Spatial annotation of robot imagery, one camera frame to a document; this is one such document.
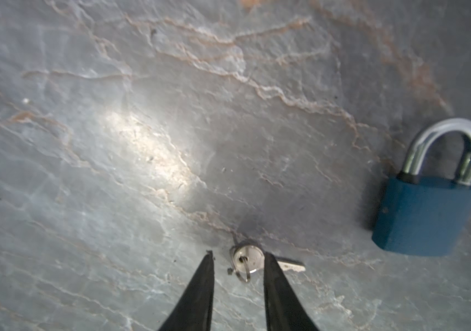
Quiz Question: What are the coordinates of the small key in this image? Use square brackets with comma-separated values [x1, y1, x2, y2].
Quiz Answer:
[227, 244, 306, 283]

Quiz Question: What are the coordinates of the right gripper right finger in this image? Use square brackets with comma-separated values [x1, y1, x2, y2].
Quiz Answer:
[264, 252, 319, 331]

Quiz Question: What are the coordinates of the blue padlock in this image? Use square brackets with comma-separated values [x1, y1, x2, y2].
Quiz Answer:
[372, 118, 471, 257]

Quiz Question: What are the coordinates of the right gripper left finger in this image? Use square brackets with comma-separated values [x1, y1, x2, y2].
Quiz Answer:
[159, 251, 215, 330]

